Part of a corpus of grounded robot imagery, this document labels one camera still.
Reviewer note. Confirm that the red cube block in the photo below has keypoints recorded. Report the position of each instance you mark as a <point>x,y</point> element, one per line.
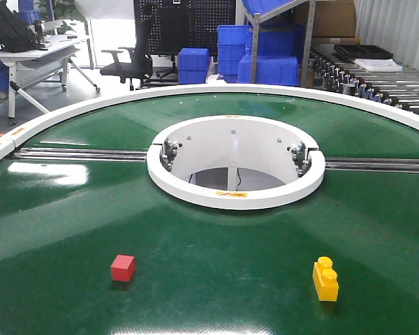
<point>123,268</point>

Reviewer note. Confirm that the white inner ring hub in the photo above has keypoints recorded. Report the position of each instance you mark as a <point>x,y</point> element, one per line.
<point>235,162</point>

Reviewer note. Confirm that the stacked blue crates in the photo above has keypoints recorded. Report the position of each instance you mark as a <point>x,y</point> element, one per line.
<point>280,51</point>

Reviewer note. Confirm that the black backpack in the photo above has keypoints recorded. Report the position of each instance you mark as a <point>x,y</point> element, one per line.
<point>15,35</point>

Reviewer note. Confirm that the yellow studded toy brick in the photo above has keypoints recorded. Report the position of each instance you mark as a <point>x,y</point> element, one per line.
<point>325,280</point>

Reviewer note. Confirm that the white folding desk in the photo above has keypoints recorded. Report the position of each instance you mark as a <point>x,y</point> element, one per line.
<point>27,69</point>

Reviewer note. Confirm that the black pegboard panel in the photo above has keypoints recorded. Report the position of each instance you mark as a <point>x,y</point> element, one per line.
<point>180,24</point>

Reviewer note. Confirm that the black office chair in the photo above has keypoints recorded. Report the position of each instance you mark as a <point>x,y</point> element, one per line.
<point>140,67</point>

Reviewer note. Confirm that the roller conveyor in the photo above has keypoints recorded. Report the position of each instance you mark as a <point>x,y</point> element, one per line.
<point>365,78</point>

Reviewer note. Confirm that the white outer turntable rim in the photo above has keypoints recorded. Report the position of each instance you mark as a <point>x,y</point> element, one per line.
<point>19,135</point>

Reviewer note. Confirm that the blue crate beside chair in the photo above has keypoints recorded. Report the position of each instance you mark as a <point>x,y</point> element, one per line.
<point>193,65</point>

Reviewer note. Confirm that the cardboard box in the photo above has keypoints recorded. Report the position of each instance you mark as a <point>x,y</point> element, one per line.
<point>334,23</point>

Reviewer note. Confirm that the black tray on conveyor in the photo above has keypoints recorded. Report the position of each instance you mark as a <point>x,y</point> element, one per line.
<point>349,51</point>

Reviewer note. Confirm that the metal frame rack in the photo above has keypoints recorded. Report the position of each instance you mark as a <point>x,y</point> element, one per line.
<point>274,15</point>

